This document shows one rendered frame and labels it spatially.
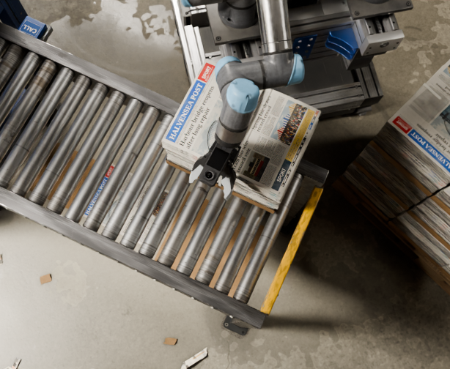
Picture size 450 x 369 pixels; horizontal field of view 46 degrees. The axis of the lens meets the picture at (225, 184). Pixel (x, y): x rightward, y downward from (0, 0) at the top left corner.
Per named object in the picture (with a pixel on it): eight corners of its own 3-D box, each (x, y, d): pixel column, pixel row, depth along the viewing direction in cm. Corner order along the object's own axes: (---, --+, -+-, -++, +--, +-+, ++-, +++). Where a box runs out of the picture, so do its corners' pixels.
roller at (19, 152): (78, 75, 182) (75, 67, 178) (6, 194, 171) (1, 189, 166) (66, 69, 183) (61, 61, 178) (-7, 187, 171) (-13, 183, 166)
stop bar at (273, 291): (323, 190, 170) (325, 189, 168) (269, 316, 159) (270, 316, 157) (314, 186, 170) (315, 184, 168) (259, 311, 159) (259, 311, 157)
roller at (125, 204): (180, 121, 179) (179, 115, 175) (114, 245, 168) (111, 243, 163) (167, 115, 180) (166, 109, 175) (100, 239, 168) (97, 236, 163)
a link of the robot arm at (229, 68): (255, 74, 141) (264, 100, 134) (213, 80, 140) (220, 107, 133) (254, 49, 135) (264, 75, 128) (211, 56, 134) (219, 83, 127)
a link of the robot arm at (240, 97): (257, 76, 127) (265, 99, 122) (244, 110, 135) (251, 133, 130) (226, 73, 125) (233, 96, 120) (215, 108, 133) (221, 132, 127)
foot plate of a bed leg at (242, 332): (258, 311, 237) (259, 311, 236) (245, 341, 234) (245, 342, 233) (231, 299, 238) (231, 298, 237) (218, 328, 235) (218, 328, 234)
